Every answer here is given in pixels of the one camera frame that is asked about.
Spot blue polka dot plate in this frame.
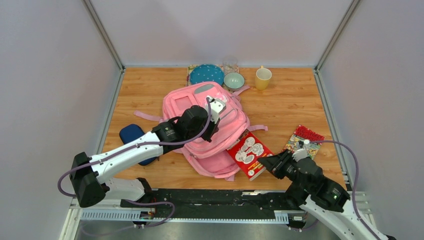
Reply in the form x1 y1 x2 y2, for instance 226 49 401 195
188 64 225 85

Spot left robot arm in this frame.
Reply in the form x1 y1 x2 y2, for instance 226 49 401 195
68 100 225 208

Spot light green bowl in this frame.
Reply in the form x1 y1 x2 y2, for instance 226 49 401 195
223 72 246 91

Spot red lettered comic book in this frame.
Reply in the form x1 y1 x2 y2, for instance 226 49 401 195
282 124 325 160

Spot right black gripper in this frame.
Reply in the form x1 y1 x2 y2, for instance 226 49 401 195
256 149 311 194

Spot navy blue pencil case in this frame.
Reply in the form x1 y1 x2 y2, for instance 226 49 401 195
119 123 158 166

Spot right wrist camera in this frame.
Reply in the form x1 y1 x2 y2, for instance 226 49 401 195
292 139 311 162

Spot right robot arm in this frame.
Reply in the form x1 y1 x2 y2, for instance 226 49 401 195
258 150 393 240

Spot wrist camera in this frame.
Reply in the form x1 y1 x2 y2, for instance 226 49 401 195
204 95 226 124
292 139 311 162

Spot clear drinking glass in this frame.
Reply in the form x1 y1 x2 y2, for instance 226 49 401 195
222 55 239 75

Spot pink student backpack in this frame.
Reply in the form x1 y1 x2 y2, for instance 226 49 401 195
134 81 268 181

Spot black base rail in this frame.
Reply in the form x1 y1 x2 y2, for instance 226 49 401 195
140 188 305 220

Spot yellow mug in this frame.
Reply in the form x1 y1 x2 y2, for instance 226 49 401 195
254 66 273 91

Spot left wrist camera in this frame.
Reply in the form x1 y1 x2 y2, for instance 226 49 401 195
204 95 226 124

